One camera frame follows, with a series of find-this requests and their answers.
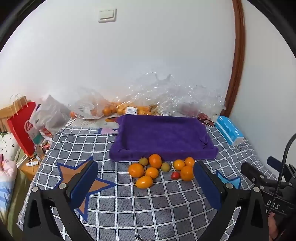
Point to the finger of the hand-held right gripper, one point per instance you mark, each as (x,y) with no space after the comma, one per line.
(277,165)
(253,176)

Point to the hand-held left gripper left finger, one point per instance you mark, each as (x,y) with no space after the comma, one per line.
(84,183)

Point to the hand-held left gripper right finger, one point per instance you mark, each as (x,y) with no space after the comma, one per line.
(207,185)

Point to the small orange mandarin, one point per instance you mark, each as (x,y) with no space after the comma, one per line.
(179,164)
(189,161)

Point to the small red fruit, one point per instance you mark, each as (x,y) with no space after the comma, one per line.
(175,175)

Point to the yellow-green round fruit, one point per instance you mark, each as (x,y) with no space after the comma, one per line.
(143,161)
(165,167)

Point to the large orange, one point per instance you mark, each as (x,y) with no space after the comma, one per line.
(155,160)

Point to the oval orange fruit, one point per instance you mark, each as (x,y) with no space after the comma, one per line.
(144,182)

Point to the purple towel covered tray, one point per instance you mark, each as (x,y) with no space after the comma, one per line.
(161,136)

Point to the clear bag of red fruits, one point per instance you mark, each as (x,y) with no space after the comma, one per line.
(198,102)

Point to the crinkled clear bag yellow fruits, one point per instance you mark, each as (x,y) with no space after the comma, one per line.
(166,90)

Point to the person's right hand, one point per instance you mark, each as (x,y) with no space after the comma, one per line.
(275,226)

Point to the blue tissue pack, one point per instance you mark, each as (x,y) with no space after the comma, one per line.
(229,131)

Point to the grey checked blanket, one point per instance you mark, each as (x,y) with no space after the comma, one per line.
(129,208)

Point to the wooden nightstand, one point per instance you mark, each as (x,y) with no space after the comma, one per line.
(30,171)

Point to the printed cardboard sheet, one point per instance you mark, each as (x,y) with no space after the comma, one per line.
(92,122)

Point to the small red object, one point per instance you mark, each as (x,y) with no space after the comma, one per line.
(204,118)

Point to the white printed plastic bag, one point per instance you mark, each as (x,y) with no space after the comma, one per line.
(40,129)

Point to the grey plastic bag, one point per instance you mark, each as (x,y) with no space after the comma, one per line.
(54,111)

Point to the pink cloth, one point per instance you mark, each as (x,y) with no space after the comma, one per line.
(7,168)

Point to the red paper bag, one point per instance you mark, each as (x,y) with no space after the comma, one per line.
(20,132)

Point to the white spotted plush toy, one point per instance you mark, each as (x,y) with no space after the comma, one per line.
(7,143)

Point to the labelled clear bag of oranges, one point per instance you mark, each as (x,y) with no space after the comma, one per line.
(129,105)

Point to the brown wooden door frame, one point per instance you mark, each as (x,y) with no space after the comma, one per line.
(238,58)

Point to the white light switch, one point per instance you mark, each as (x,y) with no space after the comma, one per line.
(107,15)

